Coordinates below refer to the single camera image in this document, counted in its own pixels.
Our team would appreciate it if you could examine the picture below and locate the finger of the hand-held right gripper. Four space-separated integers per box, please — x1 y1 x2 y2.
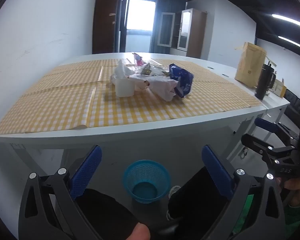
241 133 297 165
254 117 300 147

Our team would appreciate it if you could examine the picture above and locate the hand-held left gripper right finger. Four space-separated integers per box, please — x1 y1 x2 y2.
201 144 287 240

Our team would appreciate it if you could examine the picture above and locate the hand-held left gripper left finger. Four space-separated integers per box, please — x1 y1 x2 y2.
18 144 103 240

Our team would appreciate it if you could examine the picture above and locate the blue plastic wastebasket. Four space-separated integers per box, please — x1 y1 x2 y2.
123 159 171 204

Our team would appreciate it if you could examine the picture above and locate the white plastic cup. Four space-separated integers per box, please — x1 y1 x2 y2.
115 78 135 97

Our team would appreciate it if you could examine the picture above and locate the blue snack bag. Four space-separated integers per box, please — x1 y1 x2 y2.
169 64 194 98

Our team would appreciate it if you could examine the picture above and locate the white printed plastic bag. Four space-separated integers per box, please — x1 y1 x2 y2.
130 75 179 102

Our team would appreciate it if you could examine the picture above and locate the clear plastic wrap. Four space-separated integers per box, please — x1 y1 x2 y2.
150 65 169 77

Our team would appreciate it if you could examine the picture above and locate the dark printed snack wrapper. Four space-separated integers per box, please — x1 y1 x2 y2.
140 62 152 76

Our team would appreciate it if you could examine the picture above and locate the pink snack wrapper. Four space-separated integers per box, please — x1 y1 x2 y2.
132 52 144 67

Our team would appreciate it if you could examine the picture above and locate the person's right forearm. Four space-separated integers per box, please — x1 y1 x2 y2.
234 194 300 240

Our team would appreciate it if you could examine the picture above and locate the person's left hand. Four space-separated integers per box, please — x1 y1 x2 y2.
126 223 151 240

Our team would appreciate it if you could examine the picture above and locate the person's right leg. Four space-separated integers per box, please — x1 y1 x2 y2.
168 166 231 230

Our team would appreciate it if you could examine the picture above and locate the small cardboard box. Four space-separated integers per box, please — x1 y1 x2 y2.
271 77 287 98

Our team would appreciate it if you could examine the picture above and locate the black tumbler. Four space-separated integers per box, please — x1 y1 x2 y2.
255 64 276 100

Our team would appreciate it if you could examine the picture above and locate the white right shoe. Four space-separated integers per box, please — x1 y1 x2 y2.
166 185 182 222

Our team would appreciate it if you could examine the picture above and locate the brown paper bag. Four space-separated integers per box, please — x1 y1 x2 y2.
234 42 267 88

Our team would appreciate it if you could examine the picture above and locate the yellow checked tablecloth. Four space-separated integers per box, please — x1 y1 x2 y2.
0 58 264 135

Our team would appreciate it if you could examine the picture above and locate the ceiling tube light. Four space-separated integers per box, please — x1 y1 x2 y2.
278 36 300 50
272 14 300 32

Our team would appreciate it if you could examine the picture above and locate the glass door cabinet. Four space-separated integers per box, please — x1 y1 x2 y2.
157 8 207 58

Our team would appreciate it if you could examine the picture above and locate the brown wooden cabinet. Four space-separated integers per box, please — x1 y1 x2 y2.
92 0 121 55

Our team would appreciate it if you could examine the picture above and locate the long window curtain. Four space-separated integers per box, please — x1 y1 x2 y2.
150 0 187 55

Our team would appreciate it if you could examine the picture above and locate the bright balcony door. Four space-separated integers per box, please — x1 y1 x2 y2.
119 0 157 53

